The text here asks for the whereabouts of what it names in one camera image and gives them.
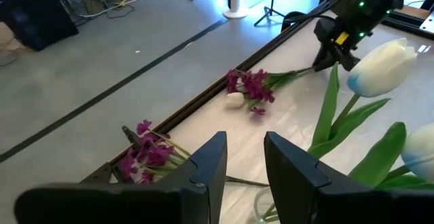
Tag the clear glass vase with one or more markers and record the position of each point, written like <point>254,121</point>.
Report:
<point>259,200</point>

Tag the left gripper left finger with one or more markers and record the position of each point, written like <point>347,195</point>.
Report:
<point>135,203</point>

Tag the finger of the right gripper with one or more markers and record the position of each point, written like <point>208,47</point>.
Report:
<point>349,61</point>
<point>325,59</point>

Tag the magenta artificial flower bunch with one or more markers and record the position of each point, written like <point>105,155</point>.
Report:
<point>154,154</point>
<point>252,85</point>

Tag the white artificial tulip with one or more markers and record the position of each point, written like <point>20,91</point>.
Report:
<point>234,99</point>
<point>420,149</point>
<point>383,68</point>

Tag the black aluminium table frame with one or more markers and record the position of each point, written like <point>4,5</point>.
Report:
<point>203,96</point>

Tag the black equipment case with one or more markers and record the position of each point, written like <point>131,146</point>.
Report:
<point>37,20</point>

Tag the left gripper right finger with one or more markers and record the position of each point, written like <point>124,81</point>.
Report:
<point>339,207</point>

